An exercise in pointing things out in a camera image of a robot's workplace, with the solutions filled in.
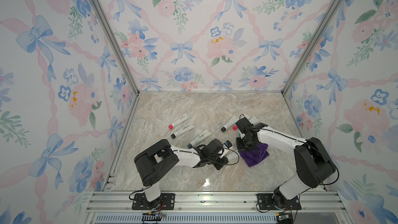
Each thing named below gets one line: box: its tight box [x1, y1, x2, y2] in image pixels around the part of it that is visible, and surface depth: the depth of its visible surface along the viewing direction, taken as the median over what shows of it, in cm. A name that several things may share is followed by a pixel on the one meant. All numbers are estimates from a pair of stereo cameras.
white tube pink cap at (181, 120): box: [168, 113, 191, 130], surface depth 105 cm
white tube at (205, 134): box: [187, 129, 212, 149], surface depth 97 cm
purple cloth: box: [238, 144, 270, 168], surface depth 87 cm
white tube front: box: [220, 147, 240, 162], surface depth 87 cm
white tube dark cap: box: [170, 123, 195, 139], surface depth 100 cm
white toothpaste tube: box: [248, 116, 260, 126], surface depth 107 cm
